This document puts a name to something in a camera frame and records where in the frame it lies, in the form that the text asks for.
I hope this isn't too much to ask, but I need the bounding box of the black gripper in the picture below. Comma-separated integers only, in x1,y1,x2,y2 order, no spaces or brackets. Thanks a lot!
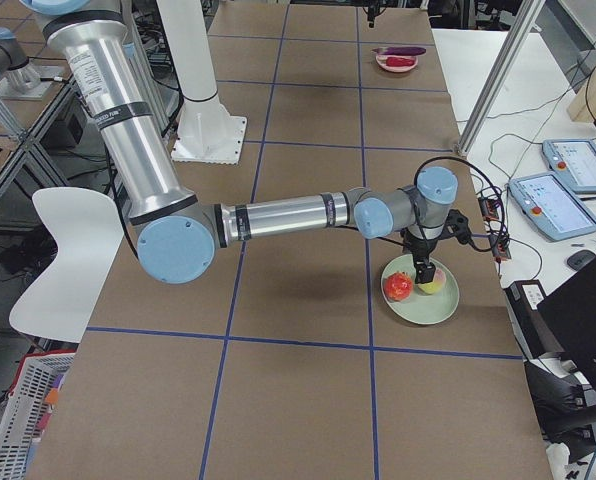
402,229,439,285

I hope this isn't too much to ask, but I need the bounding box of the green pink peach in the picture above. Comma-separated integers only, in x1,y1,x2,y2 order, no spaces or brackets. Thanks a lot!
417,268,446,295

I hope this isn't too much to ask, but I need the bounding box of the red pomegranate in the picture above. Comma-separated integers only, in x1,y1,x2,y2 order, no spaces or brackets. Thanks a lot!
383,271,414,302

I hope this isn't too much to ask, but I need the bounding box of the purple eggplant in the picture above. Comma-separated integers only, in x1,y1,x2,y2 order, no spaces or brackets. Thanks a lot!
373,46,426,57

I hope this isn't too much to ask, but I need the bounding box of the red chili pepper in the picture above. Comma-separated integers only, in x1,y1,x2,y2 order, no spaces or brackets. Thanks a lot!
385,56,416,69

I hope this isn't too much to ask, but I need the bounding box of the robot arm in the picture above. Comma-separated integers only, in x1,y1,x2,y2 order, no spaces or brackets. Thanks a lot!
28,1,458,284

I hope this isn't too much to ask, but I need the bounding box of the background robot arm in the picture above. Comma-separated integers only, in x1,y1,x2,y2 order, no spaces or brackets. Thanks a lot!
0,27,64,100

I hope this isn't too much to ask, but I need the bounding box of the green plate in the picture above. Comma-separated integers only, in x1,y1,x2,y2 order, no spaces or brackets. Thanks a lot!
380,254,460,325

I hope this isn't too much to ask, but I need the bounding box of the pink plate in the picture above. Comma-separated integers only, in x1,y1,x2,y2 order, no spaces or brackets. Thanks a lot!
375,54,418,74

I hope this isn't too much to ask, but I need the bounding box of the black power box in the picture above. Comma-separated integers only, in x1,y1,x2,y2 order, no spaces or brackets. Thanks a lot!
504,280,564,359

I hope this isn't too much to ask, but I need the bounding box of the near blue teach pendant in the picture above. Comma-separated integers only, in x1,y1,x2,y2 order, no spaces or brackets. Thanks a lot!
508,172,596,241

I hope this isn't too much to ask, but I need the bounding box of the blue teach pendant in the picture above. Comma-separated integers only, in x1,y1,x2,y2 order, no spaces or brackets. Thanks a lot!
542,139,596,194
508,172,596,241

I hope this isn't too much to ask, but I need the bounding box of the black computer mouse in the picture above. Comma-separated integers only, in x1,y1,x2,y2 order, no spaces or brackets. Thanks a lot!
566,249,596,271

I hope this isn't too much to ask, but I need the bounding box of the black monitor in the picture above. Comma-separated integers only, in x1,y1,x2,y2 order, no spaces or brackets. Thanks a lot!
538,257,596,388

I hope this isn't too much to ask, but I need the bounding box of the brown table mat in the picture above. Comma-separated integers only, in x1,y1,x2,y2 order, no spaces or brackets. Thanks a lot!
29,2,551,479

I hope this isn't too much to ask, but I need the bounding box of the far blue teach pendant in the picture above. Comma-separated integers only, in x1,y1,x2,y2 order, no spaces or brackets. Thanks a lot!
542,139,596,194

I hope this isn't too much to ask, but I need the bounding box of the white chair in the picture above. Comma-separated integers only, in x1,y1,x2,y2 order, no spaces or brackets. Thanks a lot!
9,187,124,343

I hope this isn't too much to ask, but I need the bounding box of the red white plastic basket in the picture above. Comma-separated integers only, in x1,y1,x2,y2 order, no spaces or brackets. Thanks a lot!
0,350,75,479

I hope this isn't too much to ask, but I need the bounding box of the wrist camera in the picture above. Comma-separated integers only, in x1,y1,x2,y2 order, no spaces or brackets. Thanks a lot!
443,209,473,245

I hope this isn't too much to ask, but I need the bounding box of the aluminium frame post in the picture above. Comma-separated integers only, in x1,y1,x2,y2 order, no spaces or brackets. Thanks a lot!
455,0,546,156

